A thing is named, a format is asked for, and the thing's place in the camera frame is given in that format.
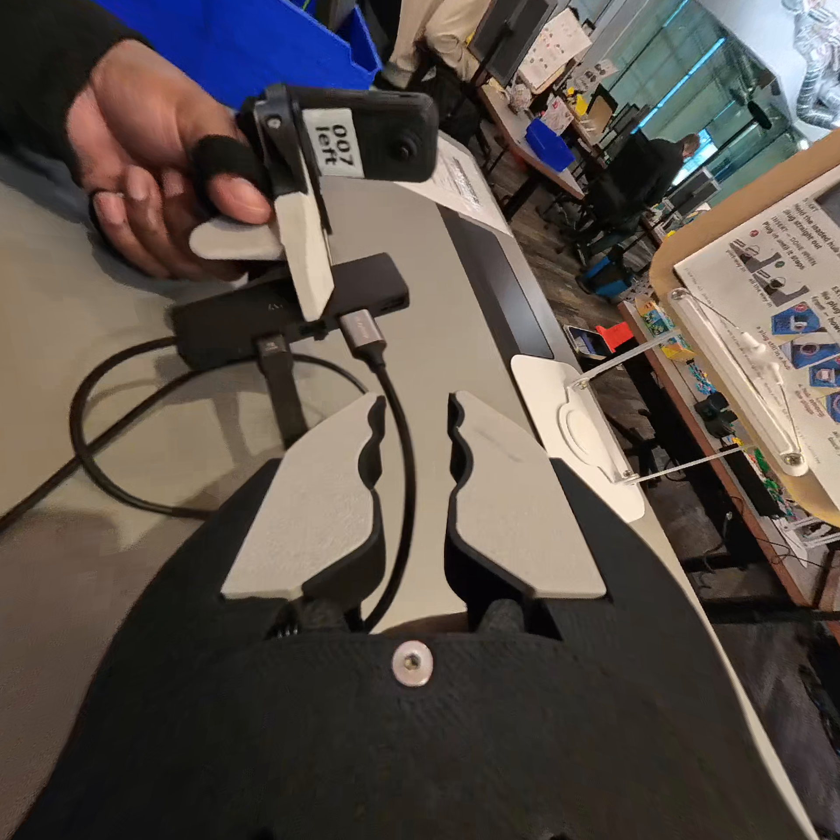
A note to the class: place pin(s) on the blue storage bin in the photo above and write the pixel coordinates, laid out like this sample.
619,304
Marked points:
229,39

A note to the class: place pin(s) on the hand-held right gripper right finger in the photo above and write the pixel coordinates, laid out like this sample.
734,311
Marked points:
525,518

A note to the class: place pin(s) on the colourful toy box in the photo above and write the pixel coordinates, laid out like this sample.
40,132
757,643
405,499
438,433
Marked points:
663,321

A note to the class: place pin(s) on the black green device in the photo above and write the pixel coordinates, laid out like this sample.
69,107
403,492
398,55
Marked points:
714,413

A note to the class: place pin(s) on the person's left hand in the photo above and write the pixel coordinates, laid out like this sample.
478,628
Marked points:
131,144

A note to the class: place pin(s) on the slim grey USB hub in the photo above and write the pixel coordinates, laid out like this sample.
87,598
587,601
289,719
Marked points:
229,321

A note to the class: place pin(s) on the black speaker bar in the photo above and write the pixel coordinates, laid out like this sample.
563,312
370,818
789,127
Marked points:
754,485

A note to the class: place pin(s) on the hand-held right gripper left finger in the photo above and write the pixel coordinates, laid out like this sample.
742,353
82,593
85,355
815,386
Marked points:
308,518

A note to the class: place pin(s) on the grey desk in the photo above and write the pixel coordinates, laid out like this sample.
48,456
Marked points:
459,315

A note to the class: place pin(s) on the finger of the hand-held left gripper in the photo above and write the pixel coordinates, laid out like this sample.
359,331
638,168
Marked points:
305,256

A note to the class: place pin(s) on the grey monitor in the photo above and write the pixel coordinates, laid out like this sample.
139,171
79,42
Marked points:
512,39

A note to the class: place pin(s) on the person's left forearm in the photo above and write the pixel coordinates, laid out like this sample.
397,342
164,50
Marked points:
39,59

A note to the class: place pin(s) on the illustrated instruction sheet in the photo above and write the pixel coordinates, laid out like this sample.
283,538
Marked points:
774,295

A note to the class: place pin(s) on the wooden edged table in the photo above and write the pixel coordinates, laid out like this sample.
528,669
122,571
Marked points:
518,144

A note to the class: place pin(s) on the printed paper sheet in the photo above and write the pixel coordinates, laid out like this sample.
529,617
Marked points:
466,190

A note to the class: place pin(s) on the small blue bins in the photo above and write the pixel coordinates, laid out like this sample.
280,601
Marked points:
550,144

